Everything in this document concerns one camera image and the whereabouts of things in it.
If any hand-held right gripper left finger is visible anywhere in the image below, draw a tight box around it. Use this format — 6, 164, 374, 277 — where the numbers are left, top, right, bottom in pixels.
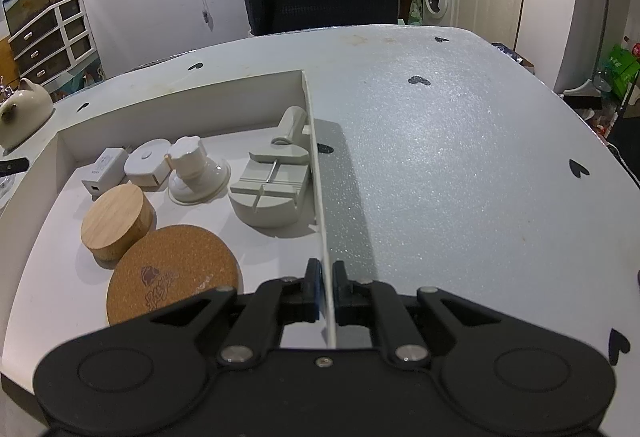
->
146, 257, 322, 371

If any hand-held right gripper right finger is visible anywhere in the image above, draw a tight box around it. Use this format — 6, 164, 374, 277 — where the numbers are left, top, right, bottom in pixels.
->
331, 260, 506, 370

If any white charger adapter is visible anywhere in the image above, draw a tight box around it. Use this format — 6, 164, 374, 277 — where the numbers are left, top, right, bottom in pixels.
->
81, 144, 133, 201

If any round wooden box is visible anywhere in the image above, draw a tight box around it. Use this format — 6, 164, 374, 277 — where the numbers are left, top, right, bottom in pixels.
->
80, 184, 157, 263

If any white round-cornered case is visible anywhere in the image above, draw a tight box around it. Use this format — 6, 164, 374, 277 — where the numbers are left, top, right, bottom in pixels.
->
124, 140, 173, 190

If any white shallow box tray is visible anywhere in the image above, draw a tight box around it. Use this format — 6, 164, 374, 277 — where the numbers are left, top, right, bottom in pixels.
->
0, 70, 337, 398

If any round cork coaster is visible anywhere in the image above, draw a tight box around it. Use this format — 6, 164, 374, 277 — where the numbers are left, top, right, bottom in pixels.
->
106, 224, 244, 327

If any white suction cup knob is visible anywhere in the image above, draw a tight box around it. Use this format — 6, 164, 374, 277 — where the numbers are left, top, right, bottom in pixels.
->
166, 136, 232, 206

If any grey watch band link tool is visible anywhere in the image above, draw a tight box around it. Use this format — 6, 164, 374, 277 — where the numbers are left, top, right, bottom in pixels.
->
229, 106, 315, 229

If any cream cat-shaped teapot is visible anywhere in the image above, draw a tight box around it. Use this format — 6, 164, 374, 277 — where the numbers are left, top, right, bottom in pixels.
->
0, 78, 54, 152

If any white drawer cabinet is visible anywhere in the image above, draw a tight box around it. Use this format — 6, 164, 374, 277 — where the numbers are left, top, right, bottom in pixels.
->
7, 0, 98, 90

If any dark blue padded chair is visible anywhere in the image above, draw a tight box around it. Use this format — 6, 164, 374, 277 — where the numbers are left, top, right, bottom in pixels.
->
243, 0, 402, 37

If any white kitchen cabinet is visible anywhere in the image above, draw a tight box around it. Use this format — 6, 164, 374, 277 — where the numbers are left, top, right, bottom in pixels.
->
452, 0, 526, 49

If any green carton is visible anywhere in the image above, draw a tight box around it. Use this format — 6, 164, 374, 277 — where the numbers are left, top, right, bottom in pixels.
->
602, 44, 640, 103

